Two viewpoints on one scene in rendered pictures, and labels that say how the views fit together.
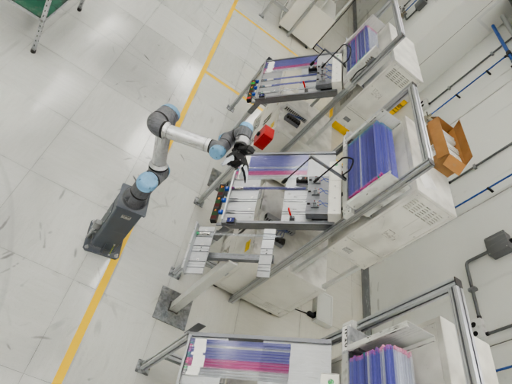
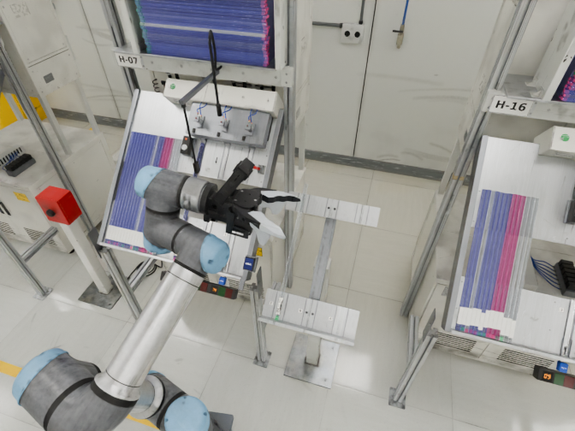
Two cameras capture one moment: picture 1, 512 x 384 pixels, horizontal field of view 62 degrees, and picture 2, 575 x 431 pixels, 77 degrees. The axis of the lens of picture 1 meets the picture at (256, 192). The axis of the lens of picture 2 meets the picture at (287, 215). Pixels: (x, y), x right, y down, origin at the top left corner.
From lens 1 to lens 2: 155 cm
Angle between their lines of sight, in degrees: 37
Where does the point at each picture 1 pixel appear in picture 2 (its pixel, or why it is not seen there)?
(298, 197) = (218, 156)
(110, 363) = not seen: outside the picture
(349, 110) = (36, 67)
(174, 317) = (325, 357)
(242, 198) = not seen: hidden behind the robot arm
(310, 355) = (500, 165)
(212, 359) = (494, 298)
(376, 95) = (22, 12)
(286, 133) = (45, 178)
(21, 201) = not seen: outside the picture
